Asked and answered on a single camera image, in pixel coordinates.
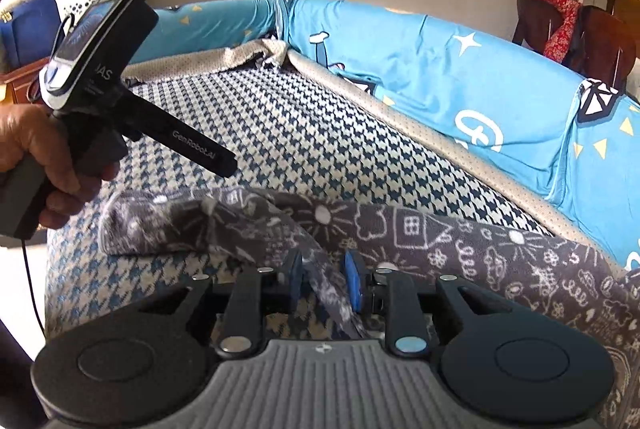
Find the person's left hand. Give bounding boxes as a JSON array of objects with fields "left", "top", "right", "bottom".
[{"left": 0, "top": 102, "right": 122, "bottom": 231}]

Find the blue cartoon-print sofa cover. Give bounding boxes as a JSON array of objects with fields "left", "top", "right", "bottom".
[{"left": 150, "top": 0, "right": 640, "bottom": 270}]

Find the houndstooth sofa seat cover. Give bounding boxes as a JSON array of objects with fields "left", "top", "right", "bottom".
[{"left": 42, "top": 54, "right": 556, "bottom": 360}]

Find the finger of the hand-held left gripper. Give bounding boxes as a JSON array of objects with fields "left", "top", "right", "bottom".
[{"left": 206, "top": 147, "right": 239, "bottom": 179}]

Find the wooden cabinet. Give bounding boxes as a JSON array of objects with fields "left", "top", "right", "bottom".
[{"left": 0, "top": 59, "right": 51, "bottom": 107}]

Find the dark blue cloth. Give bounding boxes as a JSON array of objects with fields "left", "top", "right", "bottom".
[{"left": 0, "top": 0, "right": 63, "bottom": 67}]

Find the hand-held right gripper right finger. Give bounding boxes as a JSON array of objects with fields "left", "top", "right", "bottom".
[{"left": 343, "top": 249, "right": 511, "bottom": 358}]

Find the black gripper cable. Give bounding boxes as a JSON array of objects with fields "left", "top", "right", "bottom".
[{"left": 19, "top": 234, "right": 48, "bottom": 345}]

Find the dark wooden dining chair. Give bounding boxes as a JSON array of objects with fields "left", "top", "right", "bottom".
[{"left": 512, "top": 0, "right": 638, "bottom": 95}]

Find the grey doodle-print fleece jacket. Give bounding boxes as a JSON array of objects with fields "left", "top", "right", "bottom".
[{"left": 97, "top": 186, "right": 640, "bottom": 429}]

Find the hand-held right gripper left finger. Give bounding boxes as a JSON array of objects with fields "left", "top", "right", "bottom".
[{"left": 135, "top": 249, "right": 304, "bottom": 358}]

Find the red floral cloth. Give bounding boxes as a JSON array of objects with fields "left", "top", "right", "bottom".
[{"left": 507, "top": 0, "right": 583, "bottom": 62}]

